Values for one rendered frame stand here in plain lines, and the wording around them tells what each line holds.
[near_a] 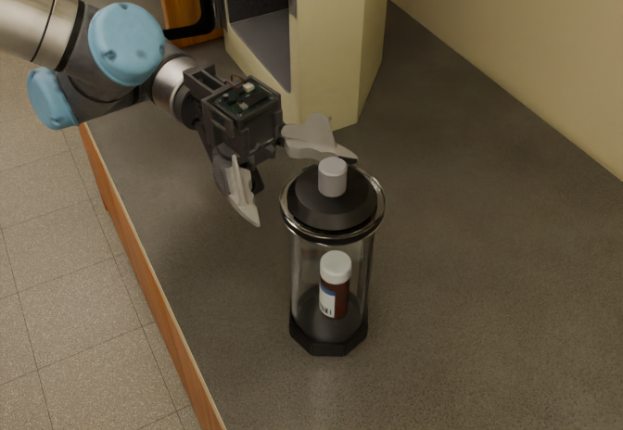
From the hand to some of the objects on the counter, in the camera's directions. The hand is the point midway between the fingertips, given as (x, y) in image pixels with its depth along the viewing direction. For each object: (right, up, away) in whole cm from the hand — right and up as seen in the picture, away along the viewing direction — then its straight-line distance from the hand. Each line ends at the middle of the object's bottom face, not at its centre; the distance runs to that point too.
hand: (311, 196), depth 69 cm
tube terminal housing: (+2, +23, +51) cm, 56 cm away
